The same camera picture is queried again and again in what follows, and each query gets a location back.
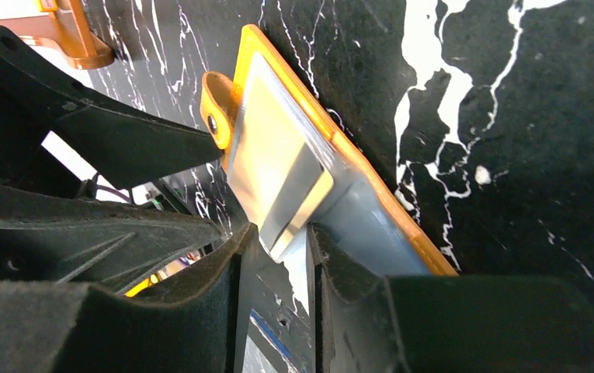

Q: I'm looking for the orange leather card holder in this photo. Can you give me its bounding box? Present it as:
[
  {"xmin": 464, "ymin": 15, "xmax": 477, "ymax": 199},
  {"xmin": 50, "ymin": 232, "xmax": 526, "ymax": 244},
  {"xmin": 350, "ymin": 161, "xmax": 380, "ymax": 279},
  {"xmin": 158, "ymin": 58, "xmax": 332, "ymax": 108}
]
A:
[{"xmin": 200, "ymin": 24, "xmax": 455, "ymax": 276}]

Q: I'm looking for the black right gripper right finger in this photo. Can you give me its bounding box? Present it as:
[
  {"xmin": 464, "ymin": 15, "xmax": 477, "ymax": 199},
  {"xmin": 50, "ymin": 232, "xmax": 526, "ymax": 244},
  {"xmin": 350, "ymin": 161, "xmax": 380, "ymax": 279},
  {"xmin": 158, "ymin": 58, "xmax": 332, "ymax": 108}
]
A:
[{"xmin": 307, "ymin": 223, "xmax": 594, "ymax": 372}]

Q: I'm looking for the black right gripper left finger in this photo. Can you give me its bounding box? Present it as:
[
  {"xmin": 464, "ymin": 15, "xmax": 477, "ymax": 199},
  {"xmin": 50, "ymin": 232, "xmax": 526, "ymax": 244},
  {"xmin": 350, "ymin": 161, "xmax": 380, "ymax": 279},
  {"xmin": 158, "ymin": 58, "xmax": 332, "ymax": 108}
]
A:
[{"xmin": 0, "ymin": 223, "xmax": 259, "ymax": 372}]

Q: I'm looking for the orange wooden shelf rack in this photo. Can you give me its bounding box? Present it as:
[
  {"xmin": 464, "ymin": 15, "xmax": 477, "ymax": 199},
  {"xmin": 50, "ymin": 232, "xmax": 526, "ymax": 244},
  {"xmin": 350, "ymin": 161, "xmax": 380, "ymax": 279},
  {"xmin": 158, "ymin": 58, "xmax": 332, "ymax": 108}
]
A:
[{"xmin": 0, "ymin": 0, "xmax": 114, "ymax": 70}]

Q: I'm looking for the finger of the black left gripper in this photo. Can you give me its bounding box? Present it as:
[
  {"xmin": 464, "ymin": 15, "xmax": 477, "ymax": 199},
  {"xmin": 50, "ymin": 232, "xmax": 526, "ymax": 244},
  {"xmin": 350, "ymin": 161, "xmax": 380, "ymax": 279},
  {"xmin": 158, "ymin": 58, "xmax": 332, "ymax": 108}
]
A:
[
  {"xmin": 0, "ymin": 26, "xmax": 223, "ymax": 189},
  {"xmin": 0, "ymin": 185, "xmax": 221, "ymax": 294}
]

